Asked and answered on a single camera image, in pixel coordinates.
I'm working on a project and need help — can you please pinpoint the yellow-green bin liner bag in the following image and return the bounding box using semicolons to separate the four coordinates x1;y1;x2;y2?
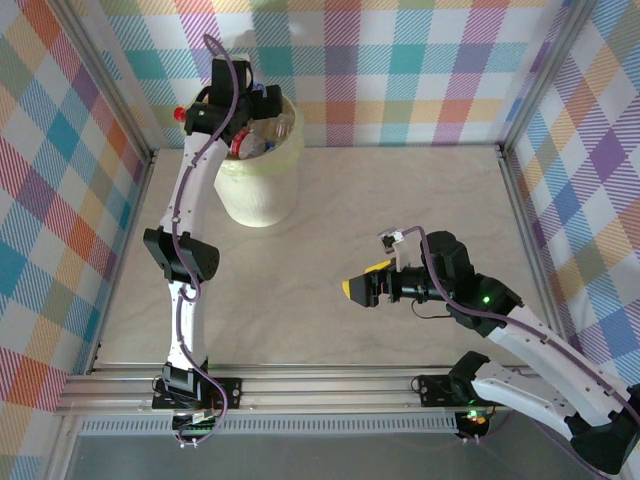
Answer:
182;94;306;176

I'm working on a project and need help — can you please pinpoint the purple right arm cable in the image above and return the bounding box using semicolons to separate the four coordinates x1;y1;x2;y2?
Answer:
399;225;640;476

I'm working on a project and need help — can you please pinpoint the aluminium side rail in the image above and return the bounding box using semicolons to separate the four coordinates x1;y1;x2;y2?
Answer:
497;144;574;374
87;147;160;376

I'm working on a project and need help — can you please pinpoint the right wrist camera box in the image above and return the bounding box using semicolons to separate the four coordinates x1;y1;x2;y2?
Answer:
378;228;414;274

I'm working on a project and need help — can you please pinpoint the aluminium frame post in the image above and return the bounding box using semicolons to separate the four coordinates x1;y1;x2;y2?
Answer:
497;0;599;159
47;0;157;164

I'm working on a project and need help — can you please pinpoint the black controller board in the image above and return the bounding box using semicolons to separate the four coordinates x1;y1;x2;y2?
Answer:
458;408;492;440
172;408;222;437

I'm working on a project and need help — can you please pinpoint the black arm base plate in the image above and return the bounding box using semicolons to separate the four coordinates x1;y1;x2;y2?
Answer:
417;373;511;409
151;377;245;412

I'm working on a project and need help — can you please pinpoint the grey slotted cable duct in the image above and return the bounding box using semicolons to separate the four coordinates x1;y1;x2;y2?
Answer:
78;417;461;437

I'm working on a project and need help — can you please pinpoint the white plastic waste bin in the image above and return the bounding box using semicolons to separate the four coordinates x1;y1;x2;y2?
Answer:
212;94;306;227

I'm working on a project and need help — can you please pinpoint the aluminium front rail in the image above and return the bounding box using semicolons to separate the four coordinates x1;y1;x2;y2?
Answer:
54;363;609;415

